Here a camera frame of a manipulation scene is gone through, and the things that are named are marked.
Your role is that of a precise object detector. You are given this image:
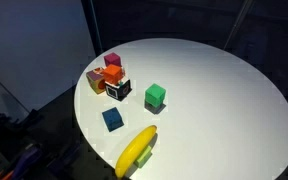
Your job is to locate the magenta block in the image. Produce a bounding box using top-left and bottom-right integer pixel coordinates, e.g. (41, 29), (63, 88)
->
(103, 52), (123, 68)

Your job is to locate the multicolour patterned cube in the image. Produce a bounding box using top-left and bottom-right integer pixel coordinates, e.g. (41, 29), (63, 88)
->
(85, 67), (107, 95)

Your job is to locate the metal window frame post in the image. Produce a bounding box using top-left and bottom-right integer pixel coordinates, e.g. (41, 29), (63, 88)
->
(89, 0), (104, 56)

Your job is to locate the blue block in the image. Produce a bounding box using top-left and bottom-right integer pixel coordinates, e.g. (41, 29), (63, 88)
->
(101, 107), (125, 133)

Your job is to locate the yellow banana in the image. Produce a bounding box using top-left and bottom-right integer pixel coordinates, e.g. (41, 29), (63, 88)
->
(114, 124), (158, 179)

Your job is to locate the lime green small block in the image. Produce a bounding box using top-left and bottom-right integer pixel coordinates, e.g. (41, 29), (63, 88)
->
(133, 145), (153, 168)

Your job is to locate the black cube with white print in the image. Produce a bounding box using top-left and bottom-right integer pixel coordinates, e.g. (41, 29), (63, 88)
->
(104, 78), (132, 102)

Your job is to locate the purple clamp with orange tip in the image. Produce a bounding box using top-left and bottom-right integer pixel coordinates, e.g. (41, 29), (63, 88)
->
(0, 144), (44, 180)

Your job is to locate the orange block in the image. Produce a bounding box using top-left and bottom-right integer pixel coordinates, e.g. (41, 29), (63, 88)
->
(102, 64), (124, 85)

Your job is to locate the thin slanted metal rod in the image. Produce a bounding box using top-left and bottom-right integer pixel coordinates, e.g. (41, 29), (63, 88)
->
(223, 0), (254, 51)

